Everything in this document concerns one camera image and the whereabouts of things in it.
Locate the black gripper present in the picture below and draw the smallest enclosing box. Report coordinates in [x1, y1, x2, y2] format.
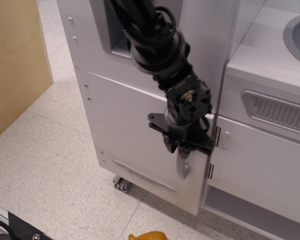
[147, 112, 215, 160]

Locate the silver fridge door handle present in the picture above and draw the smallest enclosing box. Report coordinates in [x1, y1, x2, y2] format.
[176, 148, 190, 180]

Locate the white fridge door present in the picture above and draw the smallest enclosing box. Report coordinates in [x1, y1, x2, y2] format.
[57, 0, 238, 112]
[75, 68, 208, 215]

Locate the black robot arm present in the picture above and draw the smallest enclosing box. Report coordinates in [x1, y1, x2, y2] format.
[109, 0, 215, 159]

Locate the white toy fridge cabinet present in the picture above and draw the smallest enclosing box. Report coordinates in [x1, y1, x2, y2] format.
[57, 0, 238, 215]

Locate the lower brass cabinet hinge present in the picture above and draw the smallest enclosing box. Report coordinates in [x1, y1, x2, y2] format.
[208, 163, 214, 179]

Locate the brass cabinet hinge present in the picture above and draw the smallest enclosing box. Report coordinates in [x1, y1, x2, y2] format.
[214, 126, 221, 147]
[208, 163, 214, 179]

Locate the upper brass cabinet hinge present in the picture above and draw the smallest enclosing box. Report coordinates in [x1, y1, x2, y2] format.
[214, 126, 221, 147]

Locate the aluminium extrusion foot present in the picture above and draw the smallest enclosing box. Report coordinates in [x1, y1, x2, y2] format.
[112, 175, 133, 194]

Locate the white toy kitchen counter unit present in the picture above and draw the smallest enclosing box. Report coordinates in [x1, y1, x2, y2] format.
[202, 0, 300, 240]

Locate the orange toy chicken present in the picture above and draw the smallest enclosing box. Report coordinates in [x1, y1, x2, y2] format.
[128, 231, 168, 240]

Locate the white cabinet door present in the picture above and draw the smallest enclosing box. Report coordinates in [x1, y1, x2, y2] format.
[208, 117, 300, 223]

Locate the silver vent panel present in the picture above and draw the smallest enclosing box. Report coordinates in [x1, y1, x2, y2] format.
[241, 89, 300, 134]

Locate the silver ice dispenser recess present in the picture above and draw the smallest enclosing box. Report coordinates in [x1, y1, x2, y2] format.
[90, 0, 186, 74]

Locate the grey round sink basin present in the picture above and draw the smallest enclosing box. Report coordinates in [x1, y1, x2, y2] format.
[283, 15, 300, 61]

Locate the plywood panel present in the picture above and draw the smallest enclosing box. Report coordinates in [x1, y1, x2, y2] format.
[0, 0, 53, 135]

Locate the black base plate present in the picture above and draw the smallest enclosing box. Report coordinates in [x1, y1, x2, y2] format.
[8, 212, 52, 240]

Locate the black cable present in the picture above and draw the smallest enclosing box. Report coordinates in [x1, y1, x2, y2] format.
[0, 216, 17, 240]

